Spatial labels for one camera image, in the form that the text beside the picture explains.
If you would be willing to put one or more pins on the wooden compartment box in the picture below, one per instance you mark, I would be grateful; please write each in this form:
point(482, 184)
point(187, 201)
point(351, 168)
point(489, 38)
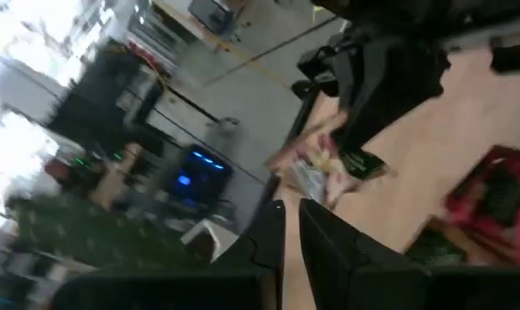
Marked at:
point(441, 226)

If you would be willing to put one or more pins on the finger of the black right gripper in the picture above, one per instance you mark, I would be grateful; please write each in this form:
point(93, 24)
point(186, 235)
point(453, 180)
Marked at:
point(367, 120)

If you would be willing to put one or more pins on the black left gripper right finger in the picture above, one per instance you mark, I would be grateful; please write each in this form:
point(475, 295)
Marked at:
point(342, 267)

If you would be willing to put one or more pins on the white hexagonal planter pot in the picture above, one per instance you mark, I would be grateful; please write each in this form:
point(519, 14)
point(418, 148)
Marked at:
point(223, 237)

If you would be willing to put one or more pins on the green cactus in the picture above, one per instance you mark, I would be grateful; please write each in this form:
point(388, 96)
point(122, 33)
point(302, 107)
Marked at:
point(92, 232)

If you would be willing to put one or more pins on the computer tower green lights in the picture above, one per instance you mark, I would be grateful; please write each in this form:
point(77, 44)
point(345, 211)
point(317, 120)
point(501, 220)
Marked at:
point(88, 172)

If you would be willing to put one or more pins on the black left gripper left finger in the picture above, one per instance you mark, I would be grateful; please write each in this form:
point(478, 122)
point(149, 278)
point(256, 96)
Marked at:
point(165, 293)

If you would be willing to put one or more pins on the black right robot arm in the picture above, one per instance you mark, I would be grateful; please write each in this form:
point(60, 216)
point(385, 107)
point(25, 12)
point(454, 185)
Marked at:
point(415, 13)

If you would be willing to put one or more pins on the computer tower blue lights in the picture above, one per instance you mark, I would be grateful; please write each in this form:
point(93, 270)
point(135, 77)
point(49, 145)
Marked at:
point(199, 176)

